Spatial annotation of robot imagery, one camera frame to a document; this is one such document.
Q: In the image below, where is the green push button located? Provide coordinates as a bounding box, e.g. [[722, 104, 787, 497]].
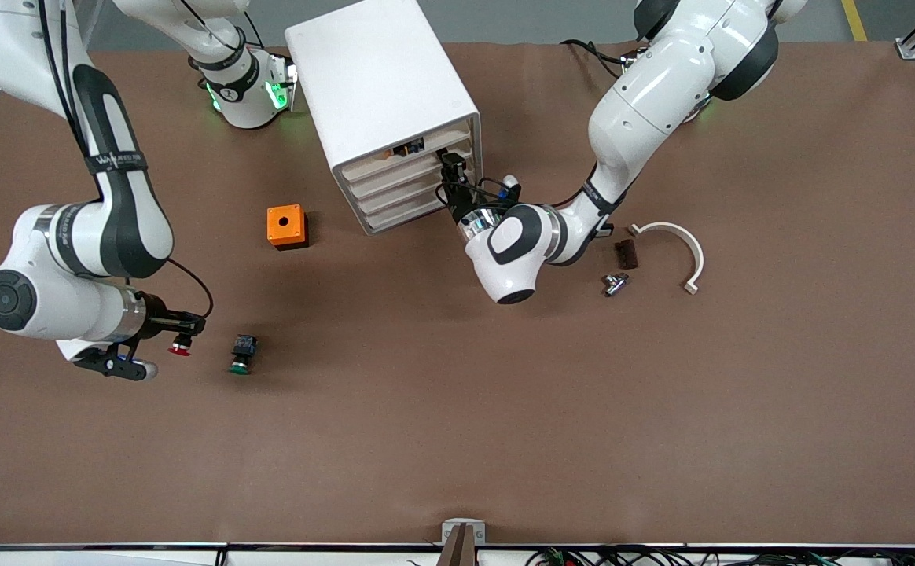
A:
[[228, 333, 261, 377]]

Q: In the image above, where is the white drawer cabinet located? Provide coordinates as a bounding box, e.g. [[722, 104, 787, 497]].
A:
[[284, 0, 485, 237]]

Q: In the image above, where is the brown table mat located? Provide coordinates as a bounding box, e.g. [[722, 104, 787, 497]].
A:
[[0, 39, 915, 548]]

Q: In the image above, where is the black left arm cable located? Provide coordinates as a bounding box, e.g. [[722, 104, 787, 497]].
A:
[[469, 178, 516, 210]]

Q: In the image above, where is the orange button enclosure box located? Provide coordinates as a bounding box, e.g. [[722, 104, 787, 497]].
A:
[[266, 204, 310, 252]]

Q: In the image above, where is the black base cable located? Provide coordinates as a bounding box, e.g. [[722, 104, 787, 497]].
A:
[[560, 39, 627, 81]]

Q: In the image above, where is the white curved bracket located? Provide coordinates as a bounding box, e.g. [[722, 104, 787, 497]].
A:
[[628, 221, 706, 296]]

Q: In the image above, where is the grey metal clamp bracket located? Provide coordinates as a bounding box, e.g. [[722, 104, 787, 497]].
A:
[[441, 518, 487, 566]]

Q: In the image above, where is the tangled cables bundle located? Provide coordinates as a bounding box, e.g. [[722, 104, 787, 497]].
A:
[[524, 545, 915, 566]]

